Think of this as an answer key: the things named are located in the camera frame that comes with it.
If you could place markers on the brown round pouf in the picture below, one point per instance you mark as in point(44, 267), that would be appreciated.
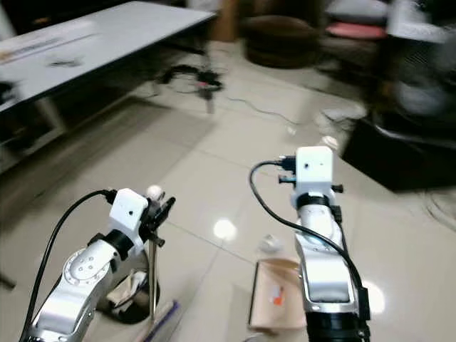
point(281, 39)

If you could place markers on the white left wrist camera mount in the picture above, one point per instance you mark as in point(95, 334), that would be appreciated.
point(128, 212)

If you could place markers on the long white cardboard box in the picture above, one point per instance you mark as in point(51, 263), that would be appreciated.
point(46, 41)

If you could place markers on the white crumpled paper ball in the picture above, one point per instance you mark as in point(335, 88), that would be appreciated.
point(329, 142)
point(269, 245)
point(154, 192)

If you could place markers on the black slipper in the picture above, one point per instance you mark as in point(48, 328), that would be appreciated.
point(125, 299)

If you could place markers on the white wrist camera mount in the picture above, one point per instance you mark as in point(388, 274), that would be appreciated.
point(128, 212)
point(313, 171)

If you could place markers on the flat white paper sheet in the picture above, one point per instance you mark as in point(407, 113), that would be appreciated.
point(342, 114)

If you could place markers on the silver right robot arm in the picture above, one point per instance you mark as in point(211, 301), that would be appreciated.
point(324, 274)

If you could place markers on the pink seat cushion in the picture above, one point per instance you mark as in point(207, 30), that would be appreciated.
point(356, 30)

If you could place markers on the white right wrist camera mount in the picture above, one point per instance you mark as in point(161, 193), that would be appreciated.
point(313, 171)

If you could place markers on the white table with black legs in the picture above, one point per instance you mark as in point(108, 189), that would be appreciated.
point(142, 35)

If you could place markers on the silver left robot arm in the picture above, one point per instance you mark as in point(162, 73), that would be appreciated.
point(82, 274)

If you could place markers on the black mesh office chair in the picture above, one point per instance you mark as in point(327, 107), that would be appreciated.
point(424, 64)

